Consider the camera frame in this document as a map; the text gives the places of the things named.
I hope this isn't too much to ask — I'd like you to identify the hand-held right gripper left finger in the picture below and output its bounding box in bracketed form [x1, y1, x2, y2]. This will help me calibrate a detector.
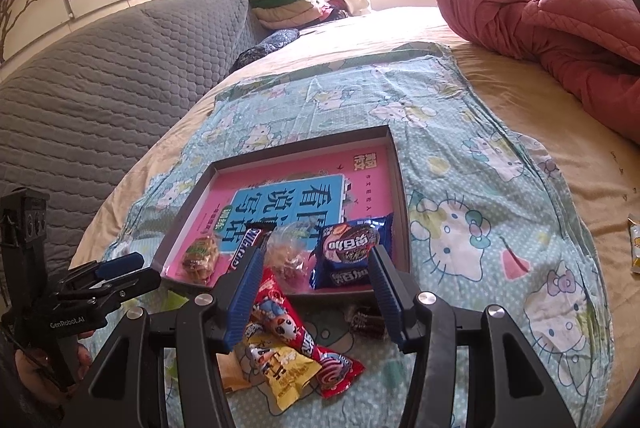
[60, 248, 266, 428]

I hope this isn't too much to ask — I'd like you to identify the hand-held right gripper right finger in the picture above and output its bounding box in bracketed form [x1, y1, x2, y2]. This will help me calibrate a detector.
[367, 244, 573, 428]

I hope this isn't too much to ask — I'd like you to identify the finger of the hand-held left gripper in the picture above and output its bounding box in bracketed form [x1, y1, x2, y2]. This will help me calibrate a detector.
[62, 252, 147, 291]
[75, 269, 163, 311]

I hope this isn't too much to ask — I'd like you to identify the small dark candy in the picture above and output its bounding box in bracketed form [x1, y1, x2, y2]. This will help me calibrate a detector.
[348, 305, 390, 340]

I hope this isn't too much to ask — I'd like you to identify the brown chocolate bar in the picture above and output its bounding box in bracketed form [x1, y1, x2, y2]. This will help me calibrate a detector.
[227, 228, 273, 276]

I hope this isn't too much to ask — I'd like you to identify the blue cookie packet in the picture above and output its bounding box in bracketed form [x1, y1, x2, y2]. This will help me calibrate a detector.
[309, 214, 394, 291]

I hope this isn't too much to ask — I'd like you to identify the clear round pastry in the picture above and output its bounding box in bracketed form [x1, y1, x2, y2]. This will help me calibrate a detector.
[263, 228, 317, 295]

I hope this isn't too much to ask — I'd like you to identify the clear cake packet green label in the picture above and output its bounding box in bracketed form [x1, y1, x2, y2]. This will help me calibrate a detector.
[181, 233, 221, 285]

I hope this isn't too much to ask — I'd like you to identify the orange snack packet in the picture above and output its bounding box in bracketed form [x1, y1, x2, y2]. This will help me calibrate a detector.
[217, 348, 253, 394]

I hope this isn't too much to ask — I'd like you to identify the dark shallow cardboard box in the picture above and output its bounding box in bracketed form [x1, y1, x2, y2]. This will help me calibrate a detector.
[152, 125, 412, 296]

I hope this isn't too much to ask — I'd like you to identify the yellow snack packet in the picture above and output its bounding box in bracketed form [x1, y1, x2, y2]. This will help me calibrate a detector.
[245, 333, 323, 413]

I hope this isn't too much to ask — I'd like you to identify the red cartoon snack packet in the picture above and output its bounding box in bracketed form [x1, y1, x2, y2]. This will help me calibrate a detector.
[247, 268, 366, 400]

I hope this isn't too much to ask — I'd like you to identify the person's left hand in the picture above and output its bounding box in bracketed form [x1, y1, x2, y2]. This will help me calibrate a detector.
[14, 329, 96, 409]

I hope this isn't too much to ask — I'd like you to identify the light blue printed blanket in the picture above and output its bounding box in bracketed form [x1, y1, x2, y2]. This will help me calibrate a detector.
[70, 42, 616, 428]

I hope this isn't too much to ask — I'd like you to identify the pink book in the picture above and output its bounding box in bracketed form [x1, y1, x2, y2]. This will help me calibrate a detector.
[167, 153, 396, 281]

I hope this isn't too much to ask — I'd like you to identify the grey quilted headboard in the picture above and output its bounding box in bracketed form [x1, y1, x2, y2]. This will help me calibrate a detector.
[0, 0, 261, 309]

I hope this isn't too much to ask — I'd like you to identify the beige bed sheet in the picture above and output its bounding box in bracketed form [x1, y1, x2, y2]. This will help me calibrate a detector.
[70, 5, 640, 409]

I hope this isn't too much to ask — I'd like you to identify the small yellow packet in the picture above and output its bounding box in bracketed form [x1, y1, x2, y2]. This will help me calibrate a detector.
[627, 217, 640, 273]

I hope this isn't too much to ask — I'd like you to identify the dark blue cloth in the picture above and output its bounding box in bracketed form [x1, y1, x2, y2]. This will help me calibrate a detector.
[230, 28, 301, 71]

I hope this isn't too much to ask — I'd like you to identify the stack of folded blankets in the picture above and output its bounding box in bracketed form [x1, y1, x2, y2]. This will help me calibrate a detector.
[248, 0, 351, 31]

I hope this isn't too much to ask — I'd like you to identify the red quilt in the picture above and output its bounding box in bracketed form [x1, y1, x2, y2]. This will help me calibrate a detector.
[435, 0, 640, 143]

